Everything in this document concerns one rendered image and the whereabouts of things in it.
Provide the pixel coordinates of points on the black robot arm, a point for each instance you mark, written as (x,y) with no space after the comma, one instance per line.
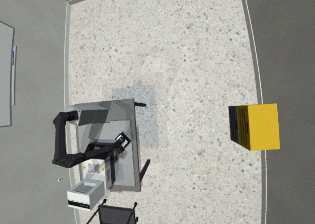
(61,158)

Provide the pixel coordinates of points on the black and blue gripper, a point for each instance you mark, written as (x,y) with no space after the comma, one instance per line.
(121,139)

